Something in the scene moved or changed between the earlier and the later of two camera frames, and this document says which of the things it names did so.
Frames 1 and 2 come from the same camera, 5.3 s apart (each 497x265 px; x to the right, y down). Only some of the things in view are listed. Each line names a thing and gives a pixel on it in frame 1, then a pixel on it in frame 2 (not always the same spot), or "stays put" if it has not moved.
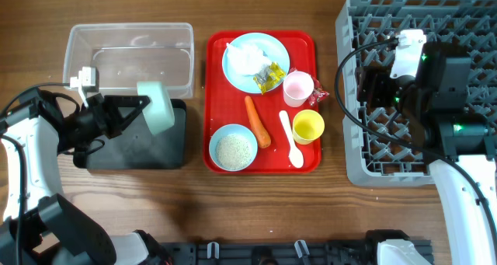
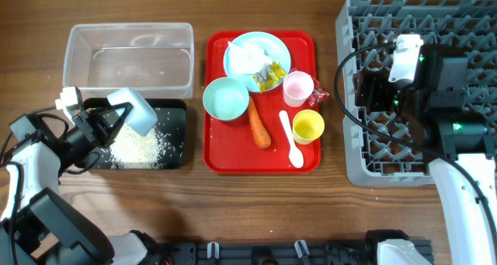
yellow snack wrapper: (269, 76) stays put
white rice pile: (234, 151) -> (130, 150)
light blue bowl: (233, 148) -> (142, 116)
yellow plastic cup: (307, 125) stays put
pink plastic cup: (297, 88) stays put
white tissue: (247, 61) stays put
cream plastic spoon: (295, 155) stays put
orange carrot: (262, 135) stays put
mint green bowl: (158, 111) -> (225, 99)
